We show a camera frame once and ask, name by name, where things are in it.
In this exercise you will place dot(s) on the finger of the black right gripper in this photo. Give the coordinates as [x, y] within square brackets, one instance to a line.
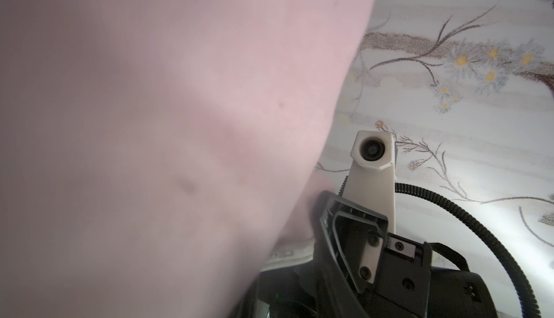
[342, 229]

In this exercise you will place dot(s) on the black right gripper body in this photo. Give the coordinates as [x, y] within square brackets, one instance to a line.
[411, 280]

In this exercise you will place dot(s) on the pink cartoon pillow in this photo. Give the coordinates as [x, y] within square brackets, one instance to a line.
[153, 151]

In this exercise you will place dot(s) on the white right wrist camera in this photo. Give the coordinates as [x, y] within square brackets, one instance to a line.
[371, 179]

